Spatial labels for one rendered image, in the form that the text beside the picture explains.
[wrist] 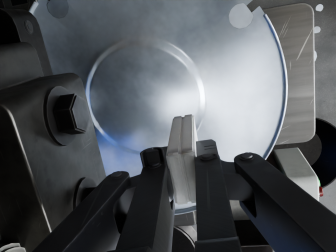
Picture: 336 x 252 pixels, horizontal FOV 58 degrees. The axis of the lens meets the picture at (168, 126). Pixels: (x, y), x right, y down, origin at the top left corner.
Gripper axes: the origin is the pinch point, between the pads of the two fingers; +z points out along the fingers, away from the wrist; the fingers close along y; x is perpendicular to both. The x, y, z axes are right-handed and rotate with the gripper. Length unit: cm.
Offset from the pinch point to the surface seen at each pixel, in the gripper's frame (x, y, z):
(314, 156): -46, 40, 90
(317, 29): 0, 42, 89
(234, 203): -21.9, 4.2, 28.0
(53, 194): 0.3, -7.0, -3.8
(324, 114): -30, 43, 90
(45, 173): 1.6, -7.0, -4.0
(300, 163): -19.3, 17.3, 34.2
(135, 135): -2.8, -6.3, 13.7
